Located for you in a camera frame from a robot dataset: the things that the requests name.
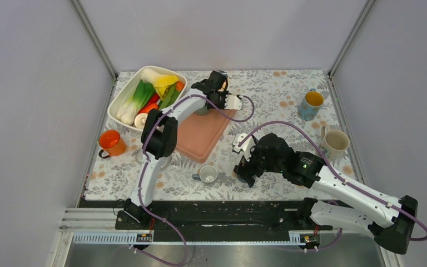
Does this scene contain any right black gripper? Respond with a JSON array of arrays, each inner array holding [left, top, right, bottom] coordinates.
[[234, 139, 284, 186]]

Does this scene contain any small grey mug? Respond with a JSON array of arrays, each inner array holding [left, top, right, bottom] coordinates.
[[192, 165, 218, 184]]

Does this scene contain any light blue butterfly mug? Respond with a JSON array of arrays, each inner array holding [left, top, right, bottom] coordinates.
[[297, 88, 324, 121]]

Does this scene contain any tall beige mug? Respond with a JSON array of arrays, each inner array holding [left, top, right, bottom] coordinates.
[[319, 126, 350, 161]]

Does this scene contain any orange mug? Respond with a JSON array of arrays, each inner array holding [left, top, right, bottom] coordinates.
[[98, 130, 126, 159]]

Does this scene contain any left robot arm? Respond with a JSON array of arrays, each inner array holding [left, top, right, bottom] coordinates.
[[123, 71, 242, 229]]

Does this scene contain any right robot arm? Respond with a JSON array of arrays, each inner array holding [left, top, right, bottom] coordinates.
[[232, 133, 418, 255]]

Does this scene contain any teal green glazed mug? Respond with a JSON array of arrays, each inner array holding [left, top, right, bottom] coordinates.
[[194, 106, 209, 116]]

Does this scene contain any orange tape roll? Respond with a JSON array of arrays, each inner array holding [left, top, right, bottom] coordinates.
[[217, 80, 228, 92]]

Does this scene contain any pink rectangular tray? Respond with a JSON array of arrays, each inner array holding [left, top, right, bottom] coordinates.
[[176, 110, 230, 164]]

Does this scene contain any toy green bean pod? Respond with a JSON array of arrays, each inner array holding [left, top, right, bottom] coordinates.
[[158, 81, 184, 110]]

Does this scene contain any toy napa cabbage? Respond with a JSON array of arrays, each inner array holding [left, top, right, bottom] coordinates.
[[141, 68, 179, 100]]

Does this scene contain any toy red chili pepper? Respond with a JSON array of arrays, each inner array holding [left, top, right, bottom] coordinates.
[[148, 93, 160, 105]]

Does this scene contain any white oval vegetable basket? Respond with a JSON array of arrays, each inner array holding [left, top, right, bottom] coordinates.
[[107, 66, 187, 132]]

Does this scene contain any toy orange carrot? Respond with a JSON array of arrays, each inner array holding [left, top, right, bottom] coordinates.
[[138, 103, 158, 114]]

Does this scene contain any toy white mushroom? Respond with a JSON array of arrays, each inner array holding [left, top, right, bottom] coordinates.
[[133, 113, 148, 130]]

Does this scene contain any toy bok choy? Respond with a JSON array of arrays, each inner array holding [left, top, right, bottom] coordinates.
[[116, 80, 156, 125]]

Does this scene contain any clear plastic oval lid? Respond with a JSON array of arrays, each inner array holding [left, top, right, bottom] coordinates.
[[131, 147, 172, 171]]

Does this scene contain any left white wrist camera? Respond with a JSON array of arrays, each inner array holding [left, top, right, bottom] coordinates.
[[224, 94, 242, 110]]

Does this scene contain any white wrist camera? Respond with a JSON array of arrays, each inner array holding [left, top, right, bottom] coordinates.
[[224, 94, 242, 110], [232, 133, 255, 161]]

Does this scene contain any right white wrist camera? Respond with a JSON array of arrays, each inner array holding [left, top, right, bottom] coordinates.
[[232, 133, 255, 161]]

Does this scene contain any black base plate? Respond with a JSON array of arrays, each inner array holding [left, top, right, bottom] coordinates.
[[115, 200, 316, 237]]

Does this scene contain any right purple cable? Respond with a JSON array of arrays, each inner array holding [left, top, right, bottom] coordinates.
[[241, 121, 427, 254]]

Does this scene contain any purple cable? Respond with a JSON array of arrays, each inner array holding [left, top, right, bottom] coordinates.
[[241, 121, 427, 254], [128, 94, 255, 267]]

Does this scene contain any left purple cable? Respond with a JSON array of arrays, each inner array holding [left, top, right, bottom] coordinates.
[[128, 94, 255, 267]]

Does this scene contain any white slotted cable duct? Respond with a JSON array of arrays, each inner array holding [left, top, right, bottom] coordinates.
[[72, 231, 305, 246]]

